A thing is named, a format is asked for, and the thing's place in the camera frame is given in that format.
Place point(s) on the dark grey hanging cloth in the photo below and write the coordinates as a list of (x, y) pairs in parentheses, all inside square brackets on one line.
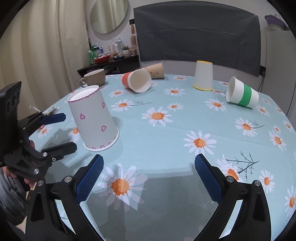
[(199, 30)]

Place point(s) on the daisy print blue tablecloth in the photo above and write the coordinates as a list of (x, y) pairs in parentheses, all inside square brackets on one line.
[(149, 189)]

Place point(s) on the beige curtain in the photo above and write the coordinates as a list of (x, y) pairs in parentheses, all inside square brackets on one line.
[(43, 48)]

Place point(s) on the oval wall mirror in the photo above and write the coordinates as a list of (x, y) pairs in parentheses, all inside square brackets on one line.
[(107, 15)]

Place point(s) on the white cup yellow rim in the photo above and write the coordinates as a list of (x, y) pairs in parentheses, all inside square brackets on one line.
[(203, 79)]

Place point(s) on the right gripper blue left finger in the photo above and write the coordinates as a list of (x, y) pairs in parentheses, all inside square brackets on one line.
[(55, 212)]

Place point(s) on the white paper cup pink hearts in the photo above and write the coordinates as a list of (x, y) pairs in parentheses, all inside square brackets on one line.
[(93, 119)]

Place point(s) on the small potted plant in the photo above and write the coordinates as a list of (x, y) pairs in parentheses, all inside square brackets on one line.
[(126, 51)]

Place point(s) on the brown kraft paper cup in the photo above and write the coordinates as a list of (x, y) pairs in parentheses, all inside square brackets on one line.
[(156, 71)]

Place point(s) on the beige ceramic mug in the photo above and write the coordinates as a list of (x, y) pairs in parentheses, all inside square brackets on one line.
[(96, 77)]

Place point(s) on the black side shelf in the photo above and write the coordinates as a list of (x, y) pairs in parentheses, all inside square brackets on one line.
[(113, 67)]

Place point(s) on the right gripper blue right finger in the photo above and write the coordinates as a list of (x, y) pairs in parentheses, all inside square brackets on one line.
[(253, 220)]

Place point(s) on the green banded white paper cup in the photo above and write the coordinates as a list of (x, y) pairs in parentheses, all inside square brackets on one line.
[(241, 94)]

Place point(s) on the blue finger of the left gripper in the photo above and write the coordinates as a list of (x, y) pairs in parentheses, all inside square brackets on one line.
[(51, 119), (58, 152)]

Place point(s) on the green plastic bottle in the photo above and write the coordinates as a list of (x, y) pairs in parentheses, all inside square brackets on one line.
[(92, 54)]

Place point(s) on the orange banded white paper cup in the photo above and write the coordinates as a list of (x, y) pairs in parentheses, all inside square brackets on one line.
[(138, 81)]

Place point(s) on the red bowl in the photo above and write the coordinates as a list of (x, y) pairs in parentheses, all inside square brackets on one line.
[(102, 59)]

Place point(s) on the grey sleeved left forearm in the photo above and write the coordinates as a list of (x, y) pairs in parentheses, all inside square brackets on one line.
[(14, 205)]

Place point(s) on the person's left hand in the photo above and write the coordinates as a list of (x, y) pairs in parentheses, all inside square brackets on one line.
[(7, 175)]

